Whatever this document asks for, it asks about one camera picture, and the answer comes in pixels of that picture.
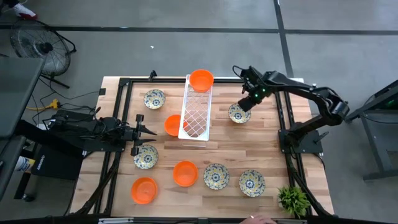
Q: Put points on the blue patterned yellow bowl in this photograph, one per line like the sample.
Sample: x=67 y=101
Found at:
x=237 y=117
x=252 y=183
x=154 y=99
x=216 y=176
x=146 y=157

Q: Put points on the silver aluminium bar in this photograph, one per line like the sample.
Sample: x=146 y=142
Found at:
x=115 y=221

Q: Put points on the black case with white lettering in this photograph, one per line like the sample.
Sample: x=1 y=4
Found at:
x=59 y=165

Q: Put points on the white lattice shelf rack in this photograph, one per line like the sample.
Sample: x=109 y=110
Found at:
x=192 y=137

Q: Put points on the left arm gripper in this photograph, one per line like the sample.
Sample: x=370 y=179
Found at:
x=136 y=134

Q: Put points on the green potted plant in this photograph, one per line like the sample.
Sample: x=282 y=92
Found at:
x=293 y=200

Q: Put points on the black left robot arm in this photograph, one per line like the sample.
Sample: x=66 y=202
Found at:
x=93 y=128

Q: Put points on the grey desk top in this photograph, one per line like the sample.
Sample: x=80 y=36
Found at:
x=17 y=93

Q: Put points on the person's shoe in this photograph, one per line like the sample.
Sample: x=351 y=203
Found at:
x=23 y=11

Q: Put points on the black floor fan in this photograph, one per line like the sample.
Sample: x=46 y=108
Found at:
x=46 y=47

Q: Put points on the black aluminium table frame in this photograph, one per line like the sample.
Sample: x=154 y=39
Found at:
x=155 y=81

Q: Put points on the dark grey desk panel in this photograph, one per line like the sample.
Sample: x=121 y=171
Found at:
x=9 y=161

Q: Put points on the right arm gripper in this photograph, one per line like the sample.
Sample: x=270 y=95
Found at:
x=247 y=104

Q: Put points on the dark grey metal stand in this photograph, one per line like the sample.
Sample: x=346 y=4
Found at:
x=376 y=130

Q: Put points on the black frame beam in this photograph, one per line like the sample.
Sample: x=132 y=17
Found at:
x=62 y=221

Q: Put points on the white labelled bottle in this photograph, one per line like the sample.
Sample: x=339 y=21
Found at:
x=23 y=164

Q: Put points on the small black bracket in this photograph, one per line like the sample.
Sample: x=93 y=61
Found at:
x=102 y=91

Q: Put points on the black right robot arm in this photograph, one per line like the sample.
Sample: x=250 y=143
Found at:
x=298 y=88

